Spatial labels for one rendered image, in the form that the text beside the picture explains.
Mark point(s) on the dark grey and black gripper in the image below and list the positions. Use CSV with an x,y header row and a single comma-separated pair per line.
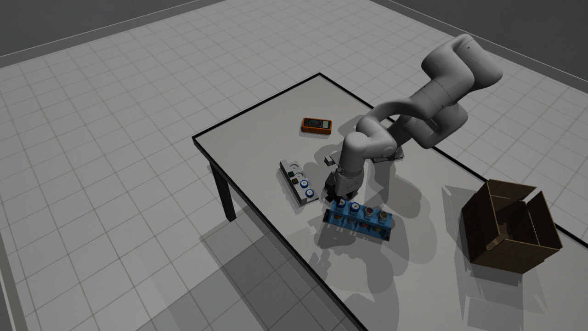
x,y
343,185

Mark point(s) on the dark grey button housing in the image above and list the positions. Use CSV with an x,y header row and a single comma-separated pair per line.
x,y
328,186

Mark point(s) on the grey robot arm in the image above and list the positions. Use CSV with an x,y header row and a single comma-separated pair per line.
x,y
430,115

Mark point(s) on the orange digital multimeter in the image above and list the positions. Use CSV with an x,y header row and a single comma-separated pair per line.
x,y
319,126

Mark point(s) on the black table edge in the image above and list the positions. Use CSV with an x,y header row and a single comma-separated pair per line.
x,y
309,267

